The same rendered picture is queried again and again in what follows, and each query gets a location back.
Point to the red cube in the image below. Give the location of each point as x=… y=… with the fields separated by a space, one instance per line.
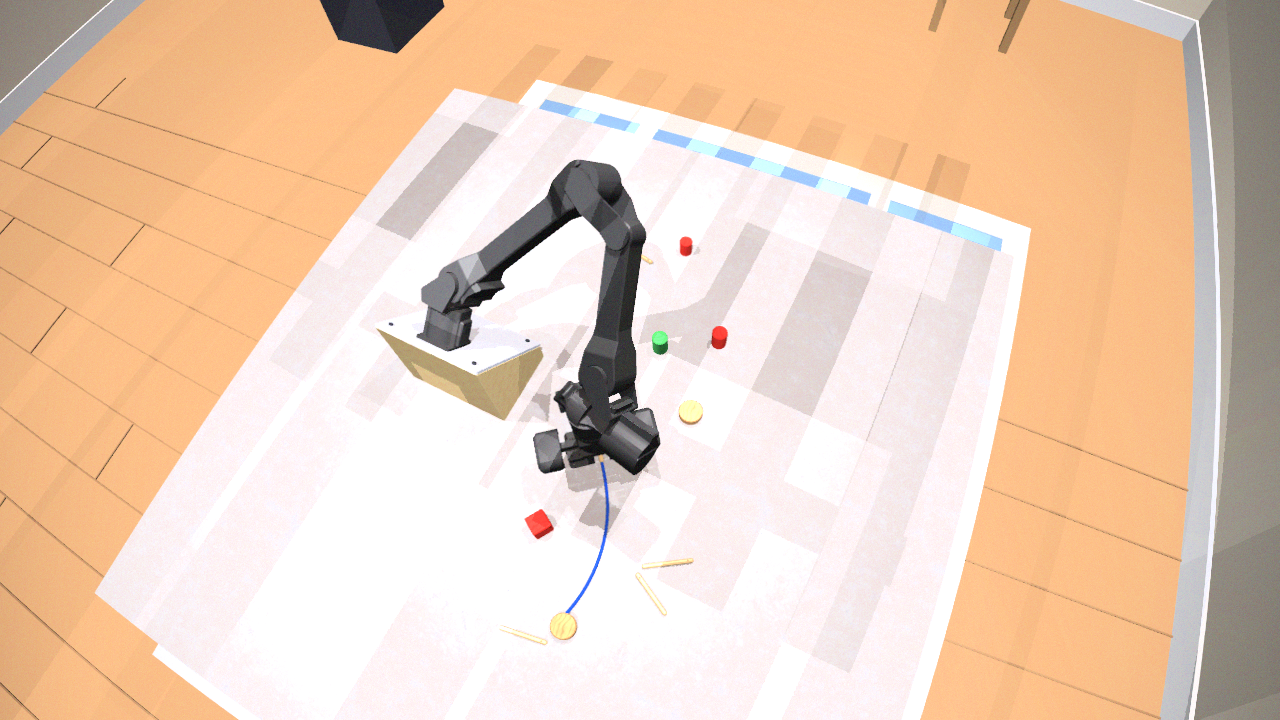
x=539 y=524

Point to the blue string with wooden stick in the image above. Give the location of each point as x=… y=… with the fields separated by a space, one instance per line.
x=604 y=538

